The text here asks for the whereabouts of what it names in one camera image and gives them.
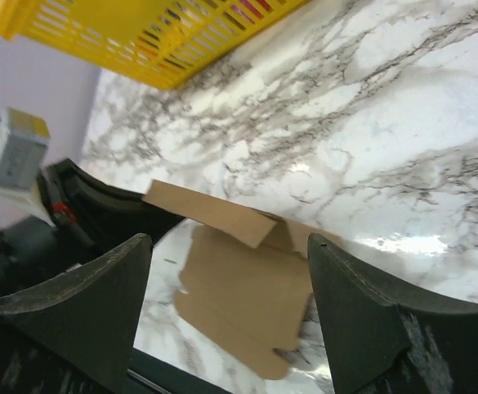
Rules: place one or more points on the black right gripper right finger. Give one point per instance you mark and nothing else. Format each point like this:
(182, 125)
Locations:
(385, 335)

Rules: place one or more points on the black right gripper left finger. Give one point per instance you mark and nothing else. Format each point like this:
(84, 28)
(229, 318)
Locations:
(75, 332)

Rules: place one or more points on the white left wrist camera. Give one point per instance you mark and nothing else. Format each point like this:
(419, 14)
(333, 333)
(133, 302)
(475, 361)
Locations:
(24, 141)

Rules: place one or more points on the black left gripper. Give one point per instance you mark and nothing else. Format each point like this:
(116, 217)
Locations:
(87, 218)

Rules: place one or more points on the brown cardboard box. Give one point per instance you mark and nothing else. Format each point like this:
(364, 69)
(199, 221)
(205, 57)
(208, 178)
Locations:
(246, 282)

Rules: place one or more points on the yellow plastic shopping basket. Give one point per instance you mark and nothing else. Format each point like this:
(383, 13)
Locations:
(158, 43)

